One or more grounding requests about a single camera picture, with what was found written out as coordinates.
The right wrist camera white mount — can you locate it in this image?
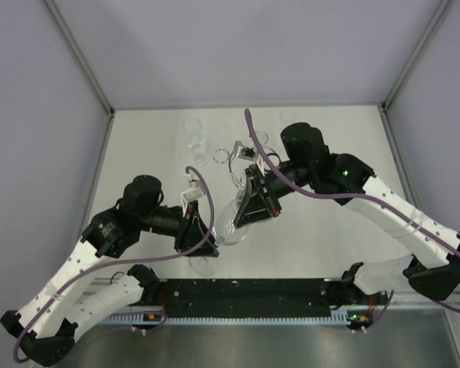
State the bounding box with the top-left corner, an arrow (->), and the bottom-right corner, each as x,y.
232,140 -> 265,173

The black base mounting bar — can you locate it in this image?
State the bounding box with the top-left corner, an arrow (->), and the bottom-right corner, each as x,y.
153,277 -> 350,317

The right aluminium frame post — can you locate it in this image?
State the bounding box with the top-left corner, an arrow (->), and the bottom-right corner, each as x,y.
379,0 -> 457,113

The aluminium frame post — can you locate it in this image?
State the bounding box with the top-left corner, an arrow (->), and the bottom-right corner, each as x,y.
379,0 -> 457,113
42,0 -> 116,116

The clear removed champagne glass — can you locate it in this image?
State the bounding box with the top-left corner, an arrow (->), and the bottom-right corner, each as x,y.
279,110 -> 297,123

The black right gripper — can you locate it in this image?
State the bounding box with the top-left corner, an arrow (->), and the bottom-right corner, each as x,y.
234,163 -> 314,229

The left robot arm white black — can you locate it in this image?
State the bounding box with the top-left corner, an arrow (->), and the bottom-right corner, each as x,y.
0,166 -> 218,367

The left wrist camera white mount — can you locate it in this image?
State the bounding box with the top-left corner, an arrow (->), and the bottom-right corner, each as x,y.
181,171 -> 205,212

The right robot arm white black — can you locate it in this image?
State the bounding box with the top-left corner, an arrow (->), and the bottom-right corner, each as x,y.
233,123 -> 460,304

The white slotted cable duct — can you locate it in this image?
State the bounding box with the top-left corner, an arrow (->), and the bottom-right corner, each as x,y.
100,310 -> 370,326

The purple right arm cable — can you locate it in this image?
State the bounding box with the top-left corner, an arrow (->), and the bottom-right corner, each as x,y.
243,108 -> 460,312

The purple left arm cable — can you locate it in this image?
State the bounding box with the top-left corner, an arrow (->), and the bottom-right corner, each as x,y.
12,166 -> 216,363

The chrome wire wine glass rack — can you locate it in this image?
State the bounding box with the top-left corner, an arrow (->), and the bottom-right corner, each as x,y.
212,137 -> 255,194

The left aluminium frame post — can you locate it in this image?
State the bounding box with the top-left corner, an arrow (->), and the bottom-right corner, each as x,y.
42,0 -> 116,116

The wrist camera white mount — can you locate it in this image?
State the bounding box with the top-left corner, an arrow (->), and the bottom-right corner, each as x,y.
181,171 -> 205,212
232,140 -> 265,173

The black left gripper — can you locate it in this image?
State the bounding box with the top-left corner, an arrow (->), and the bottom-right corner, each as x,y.
138,199 -> 219,257

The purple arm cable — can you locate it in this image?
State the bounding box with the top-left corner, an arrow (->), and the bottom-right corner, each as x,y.
243,108 -> 460,312
12,166 -> 216,363

